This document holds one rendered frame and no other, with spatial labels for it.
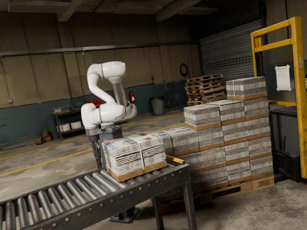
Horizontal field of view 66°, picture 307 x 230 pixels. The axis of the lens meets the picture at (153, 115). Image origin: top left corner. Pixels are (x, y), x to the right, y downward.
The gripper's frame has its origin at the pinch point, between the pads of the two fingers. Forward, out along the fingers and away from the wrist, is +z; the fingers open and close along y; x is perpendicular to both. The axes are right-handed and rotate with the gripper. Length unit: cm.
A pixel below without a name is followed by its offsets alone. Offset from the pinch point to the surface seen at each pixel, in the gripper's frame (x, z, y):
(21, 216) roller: 51, 13, -7
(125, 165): -13.9, 3.2, -12.7
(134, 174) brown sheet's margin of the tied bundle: -18.3, 10.7, -13.6
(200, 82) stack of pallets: -563, -15, 488
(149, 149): -32.7, -2.9, -14.7
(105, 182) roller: -0.9, 13.7, -2.8
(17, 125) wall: 27, 26, 708
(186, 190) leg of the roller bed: -51, 32, -26
